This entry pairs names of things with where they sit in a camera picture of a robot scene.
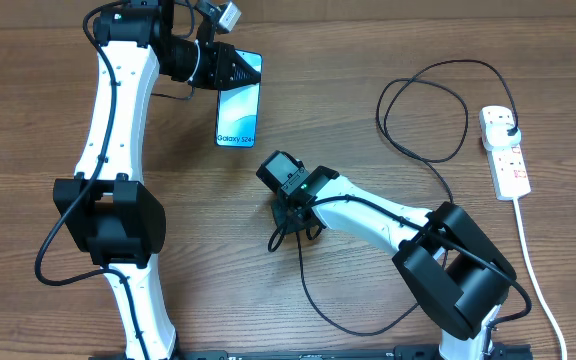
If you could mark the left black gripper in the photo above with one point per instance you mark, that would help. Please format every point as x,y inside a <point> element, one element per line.
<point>223,57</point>

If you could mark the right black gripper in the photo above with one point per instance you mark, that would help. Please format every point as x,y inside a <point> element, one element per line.
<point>289,225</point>

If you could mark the Samsung Galaxy smartphone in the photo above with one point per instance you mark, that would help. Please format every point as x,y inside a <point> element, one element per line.
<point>237,116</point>

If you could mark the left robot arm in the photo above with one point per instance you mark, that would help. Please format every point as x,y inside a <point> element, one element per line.
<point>105,205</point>

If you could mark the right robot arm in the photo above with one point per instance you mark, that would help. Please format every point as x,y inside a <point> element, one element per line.
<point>456,274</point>

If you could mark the white USB charger plug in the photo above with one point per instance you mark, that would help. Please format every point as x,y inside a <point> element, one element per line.
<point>497,137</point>

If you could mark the white power strip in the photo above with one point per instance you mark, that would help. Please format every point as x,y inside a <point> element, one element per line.
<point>507,166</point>

